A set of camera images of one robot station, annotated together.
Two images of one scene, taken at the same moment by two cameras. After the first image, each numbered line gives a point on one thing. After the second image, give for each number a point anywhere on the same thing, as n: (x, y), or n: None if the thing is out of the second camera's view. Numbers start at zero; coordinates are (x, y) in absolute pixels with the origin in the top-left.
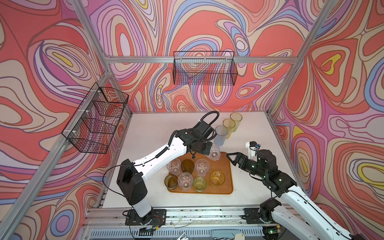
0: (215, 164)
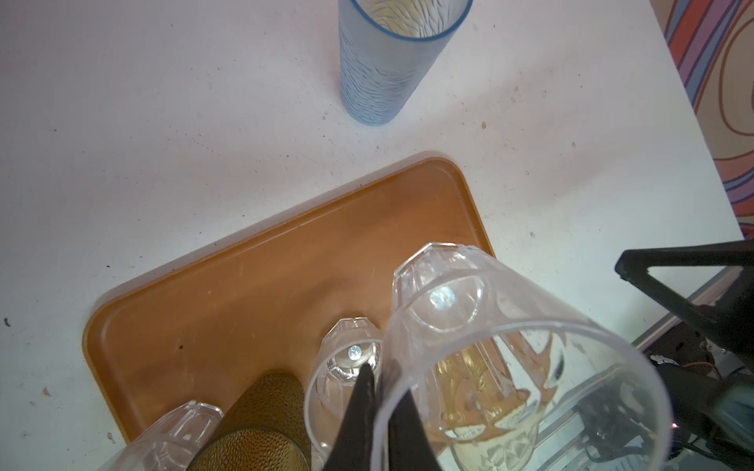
0: (263, 302)
